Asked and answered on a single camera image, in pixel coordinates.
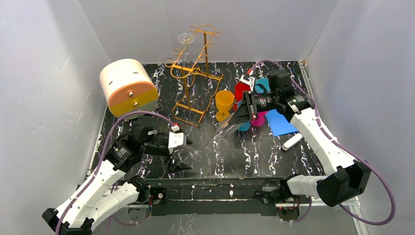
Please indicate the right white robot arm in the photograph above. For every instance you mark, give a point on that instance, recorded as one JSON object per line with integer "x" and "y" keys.
{"x": 345, "y": 177}

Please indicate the red wine glass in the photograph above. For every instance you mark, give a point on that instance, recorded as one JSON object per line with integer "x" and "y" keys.
{"x": 239, "y": 88}

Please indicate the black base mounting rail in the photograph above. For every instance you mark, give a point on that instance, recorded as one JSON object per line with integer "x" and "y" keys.
{"x": 219, "y": 196}

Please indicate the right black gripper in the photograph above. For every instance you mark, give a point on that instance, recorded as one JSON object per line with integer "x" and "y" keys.
{"x": 247, "y": 105}

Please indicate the light blue wine glass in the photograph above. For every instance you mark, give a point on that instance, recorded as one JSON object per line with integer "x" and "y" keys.
{"x": 246, "y": 125}
{"x": 261, "y": 86}

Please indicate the yellow wine glass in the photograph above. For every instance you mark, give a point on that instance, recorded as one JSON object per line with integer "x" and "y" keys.
{"x": 224, "y": 101}

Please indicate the clear wine glass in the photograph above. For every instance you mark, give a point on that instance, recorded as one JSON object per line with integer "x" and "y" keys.
{"x": 186, "y": 38}
{"x": 223, "y": 130}

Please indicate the cream orange yellow cylinder box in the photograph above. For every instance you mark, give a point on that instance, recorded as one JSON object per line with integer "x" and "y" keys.
{"x": 127, "y": 87}

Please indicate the blue flat sheet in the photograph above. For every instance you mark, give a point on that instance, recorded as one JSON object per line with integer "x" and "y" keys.
{"x": 278, "y": 124}

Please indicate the clear wine glass front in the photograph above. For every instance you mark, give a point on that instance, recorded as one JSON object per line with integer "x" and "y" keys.
{"x": 223, "y": 130}

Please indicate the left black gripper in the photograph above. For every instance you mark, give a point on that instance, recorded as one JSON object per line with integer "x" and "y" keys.
{"x": 174, "y": 154}

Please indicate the small white rectangular device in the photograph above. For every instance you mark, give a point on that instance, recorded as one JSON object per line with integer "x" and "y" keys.
{"x": 292, "y": 141}

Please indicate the clear wine glass rear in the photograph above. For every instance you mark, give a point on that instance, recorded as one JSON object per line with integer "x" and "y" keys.
{"x": 186, "y": 38}

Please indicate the gold wire wine glass rack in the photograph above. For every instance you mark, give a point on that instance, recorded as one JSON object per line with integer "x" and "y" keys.
{"x": 200, "y": 68}

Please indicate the magenta wine glass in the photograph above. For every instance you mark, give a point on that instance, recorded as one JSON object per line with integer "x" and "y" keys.
{"x": 260, "y": 120}

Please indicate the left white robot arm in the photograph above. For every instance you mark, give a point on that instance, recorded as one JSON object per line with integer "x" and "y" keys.
{"x": 89, "y": 205}

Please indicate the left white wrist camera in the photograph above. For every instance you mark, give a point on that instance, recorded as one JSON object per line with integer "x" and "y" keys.
{"x": 176, "y": 138}

